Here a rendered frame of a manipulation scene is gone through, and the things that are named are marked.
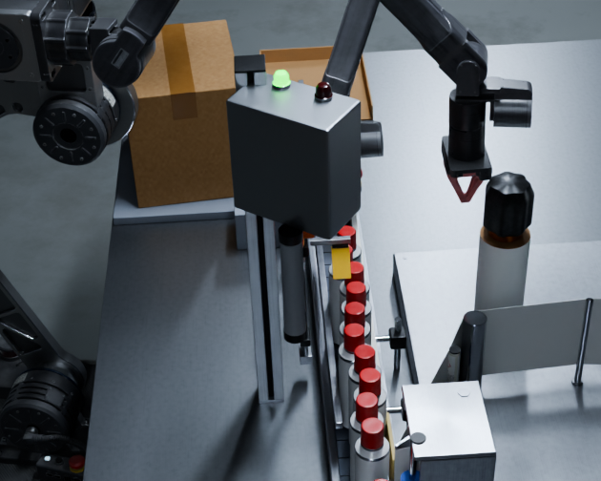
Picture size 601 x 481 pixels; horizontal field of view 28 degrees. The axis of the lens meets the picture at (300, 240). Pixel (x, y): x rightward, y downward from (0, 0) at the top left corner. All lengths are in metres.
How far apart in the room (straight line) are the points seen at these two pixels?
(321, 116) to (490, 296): 0.64
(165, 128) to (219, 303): 0.39
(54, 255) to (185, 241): 1.43
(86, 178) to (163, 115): 1.79
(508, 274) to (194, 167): 0.75
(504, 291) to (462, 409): 0.50
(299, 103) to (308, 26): 3.39
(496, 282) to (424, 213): 0.46
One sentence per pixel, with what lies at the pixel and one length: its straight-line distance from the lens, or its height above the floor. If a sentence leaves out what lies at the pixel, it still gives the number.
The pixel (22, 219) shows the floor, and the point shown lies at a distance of 4.08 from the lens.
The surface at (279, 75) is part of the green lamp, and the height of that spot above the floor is 1.50.
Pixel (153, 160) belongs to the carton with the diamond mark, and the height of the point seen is 0.97.
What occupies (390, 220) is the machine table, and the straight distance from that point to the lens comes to 2.53.
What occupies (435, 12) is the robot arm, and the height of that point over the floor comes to 1.52.
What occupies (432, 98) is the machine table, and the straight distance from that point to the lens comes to 2.95.
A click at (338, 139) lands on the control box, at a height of 1.45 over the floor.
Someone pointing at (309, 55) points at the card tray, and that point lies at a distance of 3.10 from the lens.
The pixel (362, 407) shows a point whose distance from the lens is 1.77.
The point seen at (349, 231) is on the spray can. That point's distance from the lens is 2.08.
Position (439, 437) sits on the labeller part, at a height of 1.14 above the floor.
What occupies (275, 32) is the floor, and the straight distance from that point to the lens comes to 5.02.
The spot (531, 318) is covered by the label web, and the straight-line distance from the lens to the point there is 2.00.
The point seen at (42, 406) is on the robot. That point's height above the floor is 0.41.
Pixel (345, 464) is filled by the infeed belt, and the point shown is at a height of 0.88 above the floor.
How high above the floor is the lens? 2.35
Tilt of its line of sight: 38 degrees down
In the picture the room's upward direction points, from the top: 2 degrees counter-clockwise
